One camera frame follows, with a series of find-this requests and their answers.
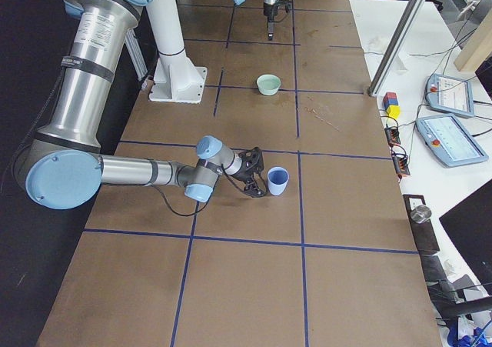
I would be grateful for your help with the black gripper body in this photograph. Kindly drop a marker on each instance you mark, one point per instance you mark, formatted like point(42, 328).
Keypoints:
point(270, 10)
point(243, 174)

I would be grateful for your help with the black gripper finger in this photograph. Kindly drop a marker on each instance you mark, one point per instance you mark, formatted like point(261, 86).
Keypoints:
point(260, 163)
point(255, 192)
point(270, 29)

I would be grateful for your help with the blue plastic cup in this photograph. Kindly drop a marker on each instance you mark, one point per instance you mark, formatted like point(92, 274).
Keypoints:
point(278, 178)

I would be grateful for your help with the mint green bowl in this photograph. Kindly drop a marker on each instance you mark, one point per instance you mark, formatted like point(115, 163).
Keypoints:
point(268, 84)

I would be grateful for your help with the brown paper table cover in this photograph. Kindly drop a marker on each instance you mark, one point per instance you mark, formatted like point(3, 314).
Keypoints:
point(330, 262)

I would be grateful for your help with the orange black power strip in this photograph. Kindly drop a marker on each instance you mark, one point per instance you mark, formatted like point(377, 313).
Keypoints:
point(393, 136)
point(400, 162)

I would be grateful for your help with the red blue yellow blocks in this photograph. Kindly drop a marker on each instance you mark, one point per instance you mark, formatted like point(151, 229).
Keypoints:
point(391, 105)

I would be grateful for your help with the small metal cup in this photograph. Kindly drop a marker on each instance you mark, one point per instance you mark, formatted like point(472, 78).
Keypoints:
point(420, 214)

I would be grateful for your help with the lower blue teach pendant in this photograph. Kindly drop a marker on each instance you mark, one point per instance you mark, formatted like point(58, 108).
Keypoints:
point(449, 141)

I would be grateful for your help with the blue teach pendant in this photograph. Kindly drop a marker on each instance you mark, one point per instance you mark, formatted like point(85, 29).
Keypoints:
point(449, 94)
point(449, 141)

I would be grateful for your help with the upper blue teach pendant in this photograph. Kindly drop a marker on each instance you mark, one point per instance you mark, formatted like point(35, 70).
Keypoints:
point(449, 94)

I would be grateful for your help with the wooden board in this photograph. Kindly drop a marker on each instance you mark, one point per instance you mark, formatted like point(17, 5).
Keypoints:
point(477, 49)

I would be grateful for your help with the white camera mast column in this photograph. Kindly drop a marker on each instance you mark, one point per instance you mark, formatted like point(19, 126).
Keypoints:
point(176, 78)

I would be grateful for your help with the aluminium frame post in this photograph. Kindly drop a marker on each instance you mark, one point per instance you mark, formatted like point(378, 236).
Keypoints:
point(397, 40)

